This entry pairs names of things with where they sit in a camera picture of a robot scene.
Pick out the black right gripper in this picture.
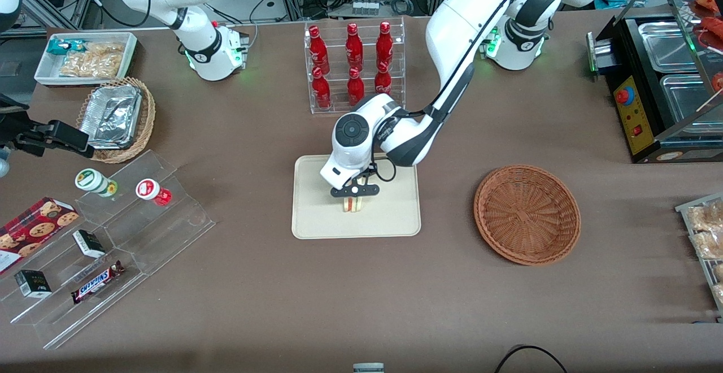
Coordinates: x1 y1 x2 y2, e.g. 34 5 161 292
16 119 96 159

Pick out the beige plastic serving tray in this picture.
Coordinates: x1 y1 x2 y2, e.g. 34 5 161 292
291 154 423 240

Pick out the light wicker basket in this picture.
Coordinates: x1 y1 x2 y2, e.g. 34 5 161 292
76 77 156 164

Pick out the round brown wicker basket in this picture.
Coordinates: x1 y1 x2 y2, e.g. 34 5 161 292
473 164 582 266

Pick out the aluminium foil container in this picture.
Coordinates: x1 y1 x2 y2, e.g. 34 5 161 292
79 127 134 151
85 84 143 145

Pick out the green lid yogurt bottle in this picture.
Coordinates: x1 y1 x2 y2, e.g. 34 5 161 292
75 168 119 199

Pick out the white rectangular snack bin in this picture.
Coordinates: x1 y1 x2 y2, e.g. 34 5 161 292
34 32 138 88

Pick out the clear bag of crackers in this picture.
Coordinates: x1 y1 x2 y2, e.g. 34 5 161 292
59 42 127 79

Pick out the red lid yogurt bottle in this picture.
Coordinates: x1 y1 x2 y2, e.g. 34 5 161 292
136 178 172 207

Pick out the teal snack packet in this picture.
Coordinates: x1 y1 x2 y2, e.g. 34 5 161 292
46 38 86 57

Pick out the clear acrylic bottle rack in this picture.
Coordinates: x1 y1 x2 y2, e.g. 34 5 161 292
304 17 407 115

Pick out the red chocolate chip cookie box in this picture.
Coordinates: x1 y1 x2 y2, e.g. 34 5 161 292
0 197 80 275

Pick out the small black chocolate box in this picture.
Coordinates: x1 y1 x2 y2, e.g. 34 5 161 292
72 229 107 259
14 269 53 299

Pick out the red cola bottle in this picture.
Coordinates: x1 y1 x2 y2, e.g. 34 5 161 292
373 61 393 97
346 68 366 107
308 25 330 75
345 23 364 72
311 67 333 110
376 21 394 71

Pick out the clear acrylic stepped display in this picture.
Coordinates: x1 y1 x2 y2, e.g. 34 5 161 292
75 149 217 276
0 215 149 351

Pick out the snickers chocolate bar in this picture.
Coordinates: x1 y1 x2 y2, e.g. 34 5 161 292
70 260 127 305

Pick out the black food warmer cabinet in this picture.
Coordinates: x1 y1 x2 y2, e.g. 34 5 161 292
586 0 723 164

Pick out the stainless steel warmer pan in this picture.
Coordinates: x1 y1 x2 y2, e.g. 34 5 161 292
638 20 702 73
659 73 723 137

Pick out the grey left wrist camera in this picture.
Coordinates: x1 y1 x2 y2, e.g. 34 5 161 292
330 185 381 199

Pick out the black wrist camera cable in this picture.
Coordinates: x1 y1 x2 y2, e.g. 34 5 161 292
367 161 398 184

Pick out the black floor cable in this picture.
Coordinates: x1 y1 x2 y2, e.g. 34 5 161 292
494 344 569 373

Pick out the grey wire rack tray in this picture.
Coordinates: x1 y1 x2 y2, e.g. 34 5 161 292
674 192 723 322

